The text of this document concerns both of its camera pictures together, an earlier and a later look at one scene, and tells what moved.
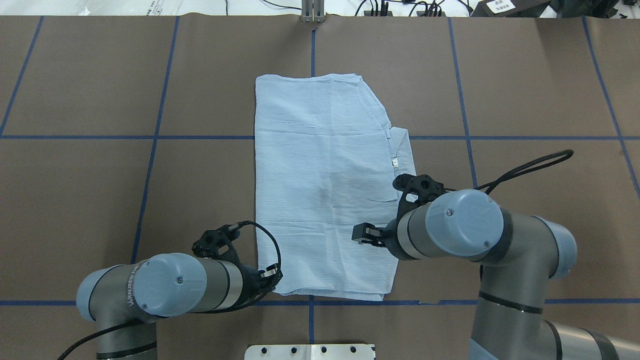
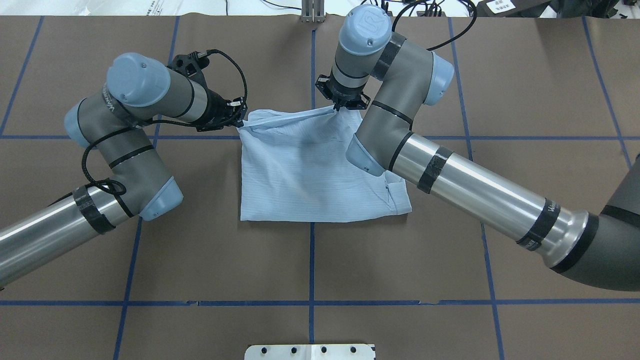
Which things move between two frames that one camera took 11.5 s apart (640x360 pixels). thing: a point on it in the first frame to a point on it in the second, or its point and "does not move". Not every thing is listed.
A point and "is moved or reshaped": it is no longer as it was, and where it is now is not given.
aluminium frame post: [313, 11] does not move
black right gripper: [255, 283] to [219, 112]
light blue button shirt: [326, 158] is moved or reshaped
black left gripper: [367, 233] to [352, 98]
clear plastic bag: [129, 7] does not move
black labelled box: [509, 8] does not move
